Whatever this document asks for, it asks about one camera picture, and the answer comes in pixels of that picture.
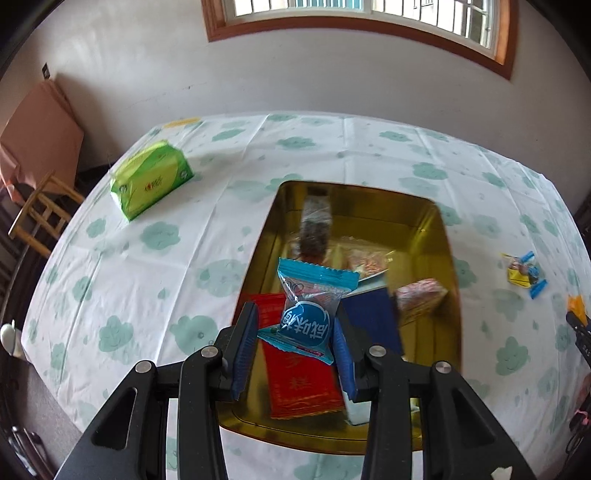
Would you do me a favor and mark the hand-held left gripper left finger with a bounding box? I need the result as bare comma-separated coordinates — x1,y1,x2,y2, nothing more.
54,301,259,480

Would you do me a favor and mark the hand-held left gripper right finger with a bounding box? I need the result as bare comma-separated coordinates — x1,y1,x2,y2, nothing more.
333,315,537,480

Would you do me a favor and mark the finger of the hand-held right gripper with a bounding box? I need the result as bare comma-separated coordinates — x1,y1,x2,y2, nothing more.
566,311,591,365

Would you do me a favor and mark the red snack packet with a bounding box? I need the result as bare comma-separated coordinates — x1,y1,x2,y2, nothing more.
249,292,345,420

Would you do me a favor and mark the dark blue snack packet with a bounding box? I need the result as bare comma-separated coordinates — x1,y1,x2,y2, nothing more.
341,279,406,361

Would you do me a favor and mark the blue candy packet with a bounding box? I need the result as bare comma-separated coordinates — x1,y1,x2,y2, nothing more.
257,257,361,366

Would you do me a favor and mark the pink printed snack packet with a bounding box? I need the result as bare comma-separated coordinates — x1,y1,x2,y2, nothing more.
394,278,448,326

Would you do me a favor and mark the dark brown snack bar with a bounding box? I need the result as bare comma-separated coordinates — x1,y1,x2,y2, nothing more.
295,194,334,259

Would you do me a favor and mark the gold tin box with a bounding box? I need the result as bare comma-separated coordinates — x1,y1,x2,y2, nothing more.
217,180,463,457

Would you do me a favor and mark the yellow candy with blue ends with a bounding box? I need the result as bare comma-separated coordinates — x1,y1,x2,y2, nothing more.
502,251,548,300

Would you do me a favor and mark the cloud print tablecloth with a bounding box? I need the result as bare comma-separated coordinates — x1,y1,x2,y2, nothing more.
21,111,583,480

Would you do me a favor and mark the orange clear snack packet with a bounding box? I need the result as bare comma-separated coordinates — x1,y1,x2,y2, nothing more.
339,236,398,282

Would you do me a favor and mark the green tissue pack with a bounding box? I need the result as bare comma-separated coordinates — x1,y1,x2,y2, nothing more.
110,141,195,222

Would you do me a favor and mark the wooden chair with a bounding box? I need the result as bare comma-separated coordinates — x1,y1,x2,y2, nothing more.
8,171,86,257

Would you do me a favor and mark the wooden framed window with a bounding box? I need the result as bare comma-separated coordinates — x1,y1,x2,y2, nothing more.
202,0,518,80

